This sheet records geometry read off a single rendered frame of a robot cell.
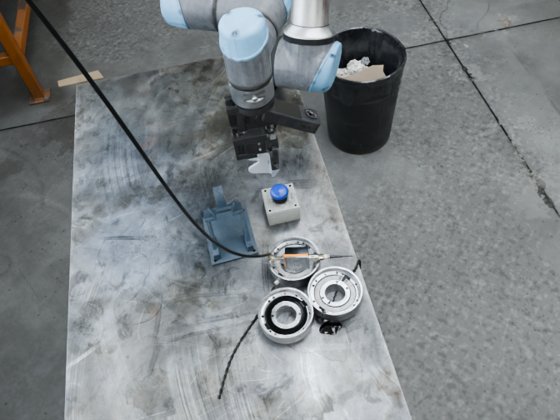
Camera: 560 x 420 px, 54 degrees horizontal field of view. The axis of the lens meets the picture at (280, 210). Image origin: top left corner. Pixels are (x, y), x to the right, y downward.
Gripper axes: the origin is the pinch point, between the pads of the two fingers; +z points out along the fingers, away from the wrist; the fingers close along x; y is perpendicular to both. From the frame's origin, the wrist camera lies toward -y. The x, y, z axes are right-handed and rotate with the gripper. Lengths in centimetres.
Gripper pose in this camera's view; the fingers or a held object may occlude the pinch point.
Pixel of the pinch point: (276, 169)
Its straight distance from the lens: 112.7
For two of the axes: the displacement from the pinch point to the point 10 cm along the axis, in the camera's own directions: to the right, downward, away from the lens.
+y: -9.8, 1.9, -0.4
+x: 1.8, 7.8, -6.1
